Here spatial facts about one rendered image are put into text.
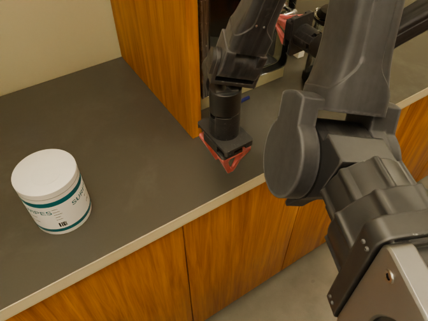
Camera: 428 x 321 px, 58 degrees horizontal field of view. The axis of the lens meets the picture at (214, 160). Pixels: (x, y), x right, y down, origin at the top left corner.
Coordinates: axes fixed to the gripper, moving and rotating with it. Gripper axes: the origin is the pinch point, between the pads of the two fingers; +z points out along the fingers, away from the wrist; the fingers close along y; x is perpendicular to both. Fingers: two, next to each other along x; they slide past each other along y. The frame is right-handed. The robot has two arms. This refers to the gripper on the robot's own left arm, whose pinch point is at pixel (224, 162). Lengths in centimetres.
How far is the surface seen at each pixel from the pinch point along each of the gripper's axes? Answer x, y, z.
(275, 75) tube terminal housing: -42, 33, 14
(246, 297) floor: -19, 8, 110
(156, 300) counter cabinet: 20, 6, 57
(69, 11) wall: 6, 76, -3
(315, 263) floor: -56, 3, 110
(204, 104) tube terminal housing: -15.4, 32.9, 14.1
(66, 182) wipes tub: 29.4, 13.7, 0.8
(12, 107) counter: 33, 65, 15
